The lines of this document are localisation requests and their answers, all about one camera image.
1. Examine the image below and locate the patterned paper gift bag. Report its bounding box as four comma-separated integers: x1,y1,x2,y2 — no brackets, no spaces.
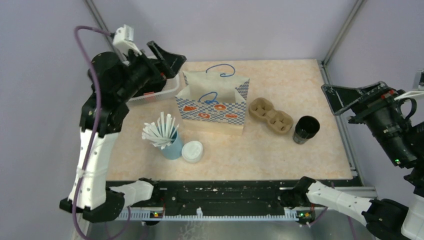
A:
175,67,250,136

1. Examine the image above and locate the blue straw holder cup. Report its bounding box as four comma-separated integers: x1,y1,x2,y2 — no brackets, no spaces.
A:
157,127,184,160

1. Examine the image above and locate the stack of white lids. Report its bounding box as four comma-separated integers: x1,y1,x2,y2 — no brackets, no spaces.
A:
181,140,204,163

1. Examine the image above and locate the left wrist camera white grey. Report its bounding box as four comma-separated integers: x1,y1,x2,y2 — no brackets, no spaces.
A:
112,24,142,56

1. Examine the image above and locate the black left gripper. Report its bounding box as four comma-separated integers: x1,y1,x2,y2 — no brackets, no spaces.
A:
116,39,187,102

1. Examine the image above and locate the white plastic basket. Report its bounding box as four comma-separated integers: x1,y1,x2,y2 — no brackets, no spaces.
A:
123,60,180,107

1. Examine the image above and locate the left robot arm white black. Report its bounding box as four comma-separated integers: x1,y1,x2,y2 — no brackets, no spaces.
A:
59,41,187,223

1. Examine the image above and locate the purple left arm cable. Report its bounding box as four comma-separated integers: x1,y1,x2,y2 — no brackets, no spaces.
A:
71,25,115,240

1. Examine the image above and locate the brown pulp cup carrier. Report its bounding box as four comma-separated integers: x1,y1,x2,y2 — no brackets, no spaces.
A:
248,97,294,135

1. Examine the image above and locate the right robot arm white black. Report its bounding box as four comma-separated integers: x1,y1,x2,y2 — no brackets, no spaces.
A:
279,81,424,240

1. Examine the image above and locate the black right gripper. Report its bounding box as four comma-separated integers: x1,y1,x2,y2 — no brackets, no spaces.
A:
319,80,417,167

